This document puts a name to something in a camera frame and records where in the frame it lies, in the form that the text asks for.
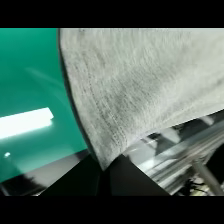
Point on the silver frame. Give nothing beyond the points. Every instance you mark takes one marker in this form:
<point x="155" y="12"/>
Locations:
<point x="180" y="156"/>

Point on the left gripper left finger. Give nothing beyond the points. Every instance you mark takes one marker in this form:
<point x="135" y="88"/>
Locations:
<point x="78" y="181"/>

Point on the grey garment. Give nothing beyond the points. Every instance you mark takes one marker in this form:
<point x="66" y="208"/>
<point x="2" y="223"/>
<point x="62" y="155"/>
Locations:
<point x="133" y="86"/>

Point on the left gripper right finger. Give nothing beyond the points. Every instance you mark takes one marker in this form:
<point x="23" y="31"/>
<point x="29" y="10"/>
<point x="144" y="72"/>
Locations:
<point x="128" y="180"/>

